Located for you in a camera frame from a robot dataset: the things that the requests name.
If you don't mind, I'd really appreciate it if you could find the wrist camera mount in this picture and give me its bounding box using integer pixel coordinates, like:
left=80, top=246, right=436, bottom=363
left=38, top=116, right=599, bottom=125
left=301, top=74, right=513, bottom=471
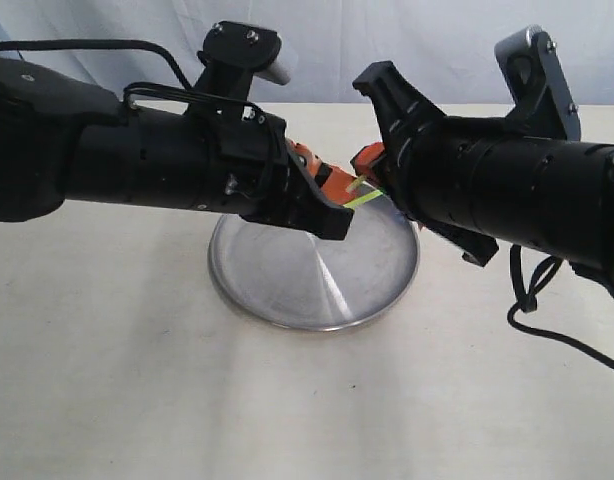
left=185, top=20, right=298, bottom=124
left=494, top=24, right=581, bottom=141

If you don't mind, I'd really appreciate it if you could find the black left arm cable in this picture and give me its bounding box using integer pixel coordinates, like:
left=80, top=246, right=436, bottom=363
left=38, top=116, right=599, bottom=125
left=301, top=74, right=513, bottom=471
left=0, top=39, right=283, bottom=201

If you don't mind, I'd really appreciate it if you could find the right robot arm black grey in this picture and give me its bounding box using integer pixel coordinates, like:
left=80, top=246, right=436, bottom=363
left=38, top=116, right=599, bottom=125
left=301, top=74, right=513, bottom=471
left=353, top=61, right=614, bottom=297

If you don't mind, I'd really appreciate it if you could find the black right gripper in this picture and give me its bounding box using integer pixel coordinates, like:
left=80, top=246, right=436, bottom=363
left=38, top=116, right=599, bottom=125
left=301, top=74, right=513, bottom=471
left=350, top=60, right=492, bottom=240

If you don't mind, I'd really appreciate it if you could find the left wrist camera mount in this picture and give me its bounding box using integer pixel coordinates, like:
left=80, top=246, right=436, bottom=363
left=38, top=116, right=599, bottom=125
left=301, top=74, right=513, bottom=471
left=185, top=20, right=298, bottom=124

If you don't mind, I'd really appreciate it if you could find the left robot arm black grey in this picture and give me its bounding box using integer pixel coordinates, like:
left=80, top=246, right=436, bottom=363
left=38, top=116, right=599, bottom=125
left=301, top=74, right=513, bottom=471
left=0, top=58, right=353, bottom=240

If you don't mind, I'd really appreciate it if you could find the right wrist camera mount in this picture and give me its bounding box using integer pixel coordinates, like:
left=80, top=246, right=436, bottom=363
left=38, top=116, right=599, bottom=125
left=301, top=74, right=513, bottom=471
left=494, top=24, right=581, bottom=141

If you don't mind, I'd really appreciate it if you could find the round stainless steel plate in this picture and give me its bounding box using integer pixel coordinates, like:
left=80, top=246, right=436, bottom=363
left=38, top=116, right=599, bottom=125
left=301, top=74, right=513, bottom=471
left=208, top=198, right=420, bottom=332

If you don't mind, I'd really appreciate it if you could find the thin yellow-green glow stick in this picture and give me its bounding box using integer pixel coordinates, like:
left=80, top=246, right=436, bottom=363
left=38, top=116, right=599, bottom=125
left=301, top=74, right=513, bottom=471
left=342, top=175, right=384, bottom=209

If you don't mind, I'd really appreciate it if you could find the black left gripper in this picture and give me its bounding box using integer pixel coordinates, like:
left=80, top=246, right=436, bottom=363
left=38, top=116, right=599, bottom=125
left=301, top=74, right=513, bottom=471
left=129, top=108, right=359, bottom=240

